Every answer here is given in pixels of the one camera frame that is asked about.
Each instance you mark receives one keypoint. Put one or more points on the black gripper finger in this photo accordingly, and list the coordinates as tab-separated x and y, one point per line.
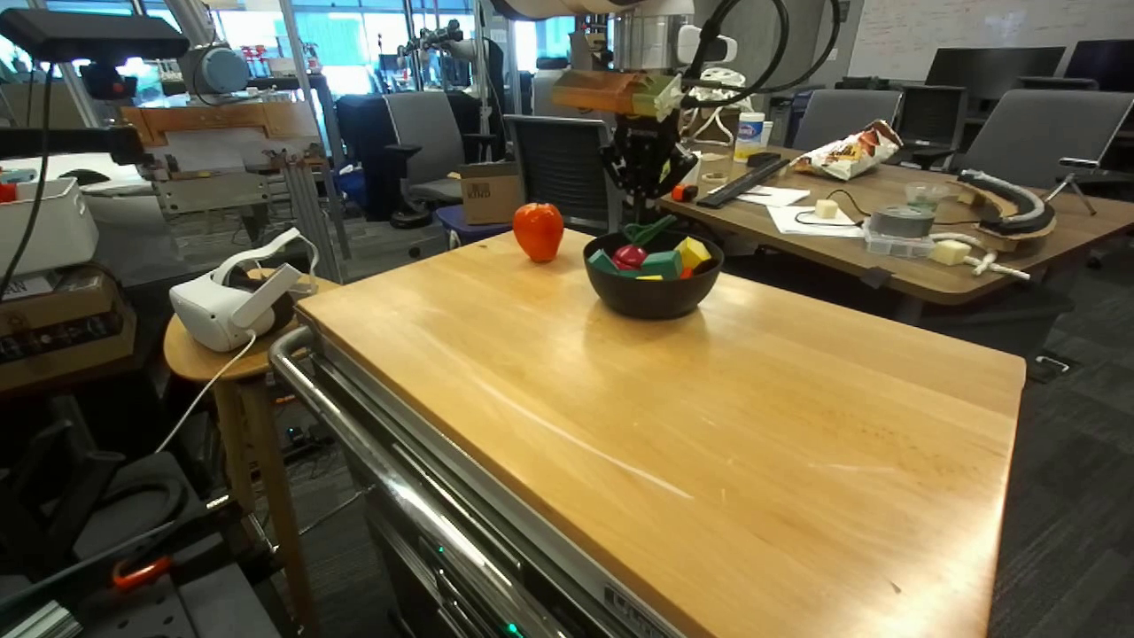
625	205
674	195

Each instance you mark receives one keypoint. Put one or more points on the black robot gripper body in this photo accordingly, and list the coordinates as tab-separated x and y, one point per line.
648	159

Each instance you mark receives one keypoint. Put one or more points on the yellow wooden block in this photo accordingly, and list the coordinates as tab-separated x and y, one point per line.
691	255

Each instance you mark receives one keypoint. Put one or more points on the red toy radish green leaves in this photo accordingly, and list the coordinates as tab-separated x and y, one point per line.
631	253

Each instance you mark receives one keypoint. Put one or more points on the teal wooden rectangular block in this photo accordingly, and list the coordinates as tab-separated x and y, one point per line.
606	265

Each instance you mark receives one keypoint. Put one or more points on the teal wooden cube block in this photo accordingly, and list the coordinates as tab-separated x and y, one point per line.
661	267

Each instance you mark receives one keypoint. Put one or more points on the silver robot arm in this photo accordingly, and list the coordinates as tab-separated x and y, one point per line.
625	70

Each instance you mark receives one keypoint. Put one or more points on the red apple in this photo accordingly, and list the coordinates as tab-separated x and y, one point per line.
538	227

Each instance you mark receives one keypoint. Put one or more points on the black bowl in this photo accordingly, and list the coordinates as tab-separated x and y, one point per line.
654	298

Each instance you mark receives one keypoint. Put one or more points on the black keyboard bar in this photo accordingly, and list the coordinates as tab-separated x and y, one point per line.
760	169

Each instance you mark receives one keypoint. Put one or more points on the white paper sheets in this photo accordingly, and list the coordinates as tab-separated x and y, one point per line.
801	215

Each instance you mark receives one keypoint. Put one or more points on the snack chips bag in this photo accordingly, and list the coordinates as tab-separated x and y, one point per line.
852	154

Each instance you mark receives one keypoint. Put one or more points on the wooden office desk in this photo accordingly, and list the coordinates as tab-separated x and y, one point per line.
933	239

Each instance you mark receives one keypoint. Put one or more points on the grey curved headband device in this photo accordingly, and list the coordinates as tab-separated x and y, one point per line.
1003	208

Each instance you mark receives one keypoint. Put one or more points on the grey office chair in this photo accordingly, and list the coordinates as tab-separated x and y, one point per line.
1041	135

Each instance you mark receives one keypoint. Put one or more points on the white VR headset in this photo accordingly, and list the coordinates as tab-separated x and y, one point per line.
246	291

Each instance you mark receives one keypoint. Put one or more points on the round wooden stool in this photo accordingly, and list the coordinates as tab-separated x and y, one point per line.
248	441

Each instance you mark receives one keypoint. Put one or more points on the steel cart handle bar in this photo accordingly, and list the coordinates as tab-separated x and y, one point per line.
453	580

